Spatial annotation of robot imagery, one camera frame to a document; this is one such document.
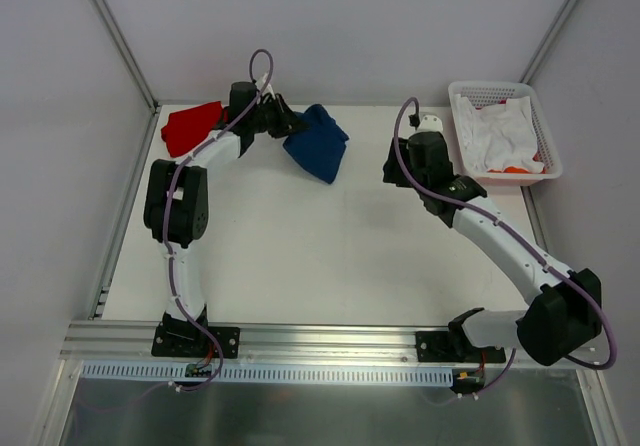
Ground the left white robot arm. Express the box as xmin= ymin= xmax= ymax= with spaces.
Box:
xmin=143 ymin=79 xmax=307 ymax=356

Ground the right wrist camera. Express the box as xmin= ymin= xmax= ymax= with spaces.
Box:
xmin=416 ymin=113 xmax=444 ymax=133

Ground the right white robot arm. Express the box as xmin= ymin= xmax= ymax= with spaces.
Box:
xmin=383 ymin=132 xmax=603 ymax=366

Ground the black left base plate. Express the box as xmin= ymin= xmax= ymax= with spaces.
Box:
xmin=151 ymin=321 xmax=241 ymax=359

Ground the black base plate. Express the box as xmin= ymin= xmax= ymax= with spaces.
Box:
xmin=151 ymin=321 xmax=241 ymax=359
xmin=415 ymin=330 xmax=506 ymax=364

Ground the left aluminium frame post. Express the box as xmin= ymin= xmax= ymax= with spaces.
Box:
xmin=89 ymin=0 xmax=159 ymax=112

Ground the aluminium frame post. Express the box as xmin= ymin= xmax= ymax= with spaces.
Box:
xmin=519 ymin=0 xmax=583 ymax=84
xmin=89 ymin=0 xmax=159 ymax=112

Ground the blue mickey mouse t-shirt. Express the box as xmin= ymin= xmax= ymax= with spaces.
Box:
xmin=283 ymin=104 xmax=350 ymax=184

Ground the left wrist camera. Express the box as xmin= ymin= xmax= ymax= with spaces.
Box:
xmin=256 ymin=73 xmax=275 ymax=98

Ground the folded red t-shirt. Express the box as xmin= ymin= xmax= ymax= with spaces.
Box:
xmin=160 ymin=101 xmax=227 ymax=158

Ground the white t-shirt in basket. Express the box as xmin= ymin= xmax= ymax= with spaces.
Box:
xmin=453 ymin=94 xmax=542 ymax=173

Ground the right aluminium frame post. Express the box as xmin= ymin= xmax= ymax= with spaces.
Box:
xmin=519 ymin=0 xmax=583 ymax=84

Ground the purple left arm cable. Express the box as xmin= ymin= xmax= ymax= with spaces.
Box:
xmin=161 ymin=48 xmax=276 ymax=393

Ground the white plastic laundry basket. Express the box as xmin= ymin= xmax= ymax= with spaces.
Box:
xmin=448 ymin=81 xmax=562 ymax=186

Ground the orange t-shirt in basket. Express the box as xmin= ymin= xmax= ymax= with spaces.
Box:
xmin=488 ymin=153 xmax=546 ymax=175

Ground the aluminium front mounting rail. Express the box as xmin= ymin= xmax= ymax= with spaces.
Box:
xmin=60 ymin=320 xmax=515 ymax=369

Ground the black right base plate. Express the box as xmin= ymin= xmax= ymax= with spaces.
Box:
xmin=415 ymin=330 xmax=506 ymax=364

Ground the white slotted cable duct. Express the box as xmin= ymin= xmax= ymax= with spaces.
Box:
xmin=81 ymin=360 xmax=454 ymax=388

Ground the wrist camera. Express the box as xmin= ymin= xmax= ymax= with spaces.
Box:
xmin=256 ymin=73 xmax=275 ymax=98
xmin=416 ymin=113 xmax=444 ymax=133

